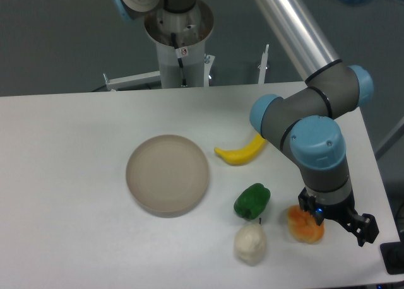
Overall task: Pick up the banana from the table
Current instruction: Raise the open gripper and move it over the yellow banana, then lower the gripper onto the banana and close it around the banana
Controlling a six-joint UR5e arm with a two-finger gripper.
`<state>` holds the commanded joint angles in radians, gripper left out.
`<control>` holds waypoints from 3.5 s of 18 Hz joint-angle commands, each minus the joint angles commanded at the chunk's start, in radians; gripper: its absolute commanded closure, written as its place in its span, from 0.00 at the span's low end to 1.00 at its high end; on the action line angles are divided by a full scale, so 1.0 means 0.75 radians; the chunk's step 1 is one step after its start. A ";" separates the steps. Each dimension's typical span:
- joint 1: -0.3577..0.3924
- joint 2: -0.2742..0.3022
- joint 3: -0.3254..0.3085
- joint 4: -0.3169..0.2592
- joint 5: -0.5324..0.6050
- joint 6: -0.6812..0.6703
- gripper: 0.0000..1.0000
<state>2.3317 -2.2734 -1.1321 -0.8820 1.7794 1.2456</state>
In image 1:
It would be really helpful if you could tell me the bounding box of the orange knotted bread roll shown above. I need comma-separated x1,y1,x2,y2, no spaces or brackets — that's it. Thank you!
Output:
287,205,324,244

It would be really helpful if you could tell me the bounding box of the white metal bracket right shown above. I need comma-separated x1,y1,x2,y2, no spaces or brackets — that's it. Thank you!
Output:
258,44,270,84

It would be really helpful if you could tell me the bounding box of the black cable on pedestal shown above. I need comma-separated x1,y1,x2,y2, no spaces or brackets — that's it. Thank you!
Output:
170,32,189,88

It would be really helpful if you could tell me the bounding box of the yellow banana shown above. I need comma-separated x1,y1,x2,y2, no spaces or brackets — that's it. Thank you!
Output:
214,134,268,166

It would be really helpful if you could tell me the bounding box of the white metal bracket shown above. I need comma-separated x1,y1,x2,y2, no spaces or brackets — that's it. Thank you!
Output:
258,44,270,84
103,71,160,91

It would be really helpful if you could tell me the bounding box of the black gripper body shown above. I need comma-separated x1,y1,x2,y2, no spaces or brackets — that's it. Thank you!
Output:
308,191,355,222

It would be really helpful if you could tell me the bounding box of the white metal bracket left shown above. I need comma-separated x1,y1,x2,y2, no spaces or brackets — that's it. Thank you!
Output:
103,71,160,91

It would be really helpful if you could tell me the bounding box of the beige round plate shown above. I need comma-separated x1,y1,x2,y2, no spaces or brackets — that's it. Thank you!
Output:
126,134,210,216

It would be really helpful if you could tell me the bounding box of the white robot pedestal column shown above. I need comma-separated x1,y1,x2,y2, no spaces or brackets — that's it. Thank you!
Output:
145,0,214,89

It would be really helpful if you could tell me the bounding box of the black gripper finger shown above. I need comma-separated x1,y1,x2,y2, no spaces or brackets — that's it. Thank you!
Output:
298,188,324,226
336,208,379,247

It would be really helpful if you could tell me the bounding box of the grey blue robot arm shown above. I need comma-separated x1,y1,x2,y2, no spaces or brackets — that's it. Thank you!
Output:
114,0,379,245

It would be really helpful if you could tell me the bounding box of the grey metal leg right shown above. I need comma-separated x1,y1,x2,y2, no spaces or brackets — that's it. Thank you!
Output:
374,117,404,160

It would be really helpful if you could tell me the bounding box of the black device at table edge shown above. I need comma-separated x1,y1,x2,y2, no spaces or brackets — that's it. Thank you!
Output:
380,242,403,275

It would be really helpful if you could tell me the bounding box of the green bell pepper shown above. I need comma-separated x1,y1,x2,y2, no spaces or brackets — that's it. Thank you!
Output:
233,183,271,220

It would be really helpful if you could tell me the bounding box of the white pear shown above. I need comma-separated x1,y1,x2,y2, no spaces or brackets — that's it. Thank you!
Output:
233,217,267,266

